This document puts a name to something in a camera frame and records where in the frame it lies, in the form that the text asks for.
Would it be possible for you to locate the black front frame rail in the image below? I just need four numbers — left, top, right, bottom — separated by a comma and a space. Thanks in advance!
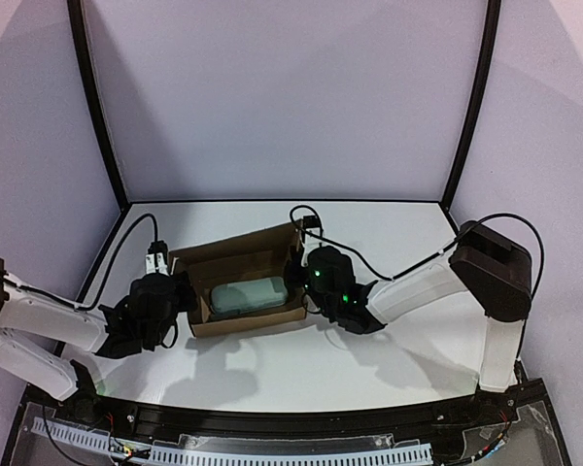
98, 396, 479, 441

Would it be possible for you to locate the left black frame post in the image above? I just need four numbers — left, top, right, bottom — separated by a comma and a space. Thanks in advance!
66, 0, 129, 212

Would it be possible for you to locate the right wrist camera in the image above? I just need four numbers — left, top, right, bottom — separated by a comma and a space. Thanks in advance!
300, 215, 324, 250

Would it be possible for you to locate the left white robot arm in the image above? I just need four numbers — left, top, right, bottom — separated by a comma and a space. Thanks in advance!
0, 253, 196, 422

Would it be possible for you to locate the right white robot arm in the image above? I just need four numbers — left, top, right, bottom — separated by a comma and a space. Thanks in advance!
285, 215, 543, 393

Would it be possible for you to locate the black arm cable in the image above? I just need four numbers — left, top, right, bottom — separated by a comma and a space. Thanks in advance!
289, 205, 548, 316
17, 213, 179, 350

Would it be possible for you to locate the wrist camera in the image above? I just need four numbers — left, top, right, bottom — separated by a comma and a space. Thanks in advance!
300, 215, 324, 250
145, 240, 169, 276

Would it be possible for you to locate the white slotted cable duct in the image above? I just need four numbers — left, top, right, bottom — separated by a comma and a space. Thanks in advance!
23, 416, 433, 466

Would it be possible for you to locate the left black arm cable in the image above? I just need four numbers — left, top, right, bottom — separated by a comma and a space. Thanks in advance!
17, 213, 179, 350

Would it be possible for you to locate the pale green glasses case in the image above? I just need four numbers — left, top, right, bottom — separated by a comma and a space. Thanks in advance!
210, 277, 288, 316

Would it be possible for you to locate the right black frame post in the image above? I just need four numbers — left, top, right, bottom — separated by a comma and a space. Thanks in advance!
439, 0, 501, 214

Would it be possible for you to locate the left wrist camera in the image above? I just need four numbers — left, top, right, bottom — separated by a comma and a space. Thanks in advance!
145, 240, 169, 276

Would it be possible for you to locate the brown cardboard box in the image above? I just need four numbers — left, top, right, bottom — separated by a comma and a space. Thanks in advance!
169, 223, 307, 338

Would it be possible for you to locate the black frame post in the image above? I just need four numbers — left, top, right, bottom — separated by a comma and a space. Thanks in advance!
66, 0, 129, 212
439, 0, 501, 214

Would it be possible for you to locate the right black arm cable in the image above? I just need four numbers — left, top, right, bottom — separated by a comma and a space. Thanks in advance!
289, 205, 548, 316

